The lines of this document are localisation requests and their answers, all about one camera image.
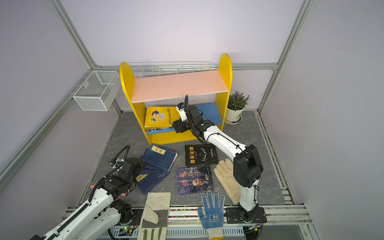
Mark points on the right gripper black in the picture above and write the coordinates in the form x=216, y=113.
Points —
x=179, y=127

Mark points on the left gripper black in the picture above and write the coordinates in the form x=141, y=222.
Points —
x=140, y=168

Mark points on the black book gold lettering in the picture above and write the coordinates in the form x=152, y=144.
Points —
x=201, y=155

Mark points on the purple portrait book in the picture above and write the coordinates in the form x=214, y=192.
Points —
x=194, y=180
x=159, y=131

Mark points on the blue thread-bound book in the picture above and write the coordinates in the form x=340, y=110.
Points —
x=160, y=157
x=147, y=182

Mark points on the purple portrait book front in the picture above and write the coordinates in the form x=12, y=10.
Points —
x=194, y=180

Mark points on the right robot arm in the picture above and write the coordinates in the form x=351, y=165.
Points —
x=240, y=173

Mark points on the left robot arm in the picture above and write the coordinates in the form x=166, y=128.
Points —
x=104, y=208

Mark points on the yellow bookshelf pink blue shelves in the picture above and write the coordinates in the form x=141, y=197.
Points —
x=139, y=92

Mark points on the potted green plant white pot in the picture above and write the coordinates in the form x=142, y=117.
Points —
x=236, y=105

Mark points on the grey green canvas glove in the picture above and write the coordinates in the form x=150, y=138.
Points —
x=154, y=220

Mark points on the beige leather work glove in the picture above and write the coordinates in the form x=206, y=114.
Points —
x=224, y=173

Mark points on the blue dotted knit glove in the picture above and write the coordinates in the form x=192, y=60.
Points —
x=211, y=214

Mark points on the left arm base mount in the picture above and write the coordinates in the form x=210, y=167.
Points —
x=126, y=228

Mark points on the white wire rack behind shelf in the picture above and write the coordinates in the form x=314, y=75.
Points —
x=144, y=71

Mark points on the white wire mesh basket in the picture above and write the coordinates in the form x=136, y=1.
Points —
x=98, y=91

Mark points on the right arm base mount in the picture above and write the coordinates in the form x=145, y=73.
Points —
x=238, y=215

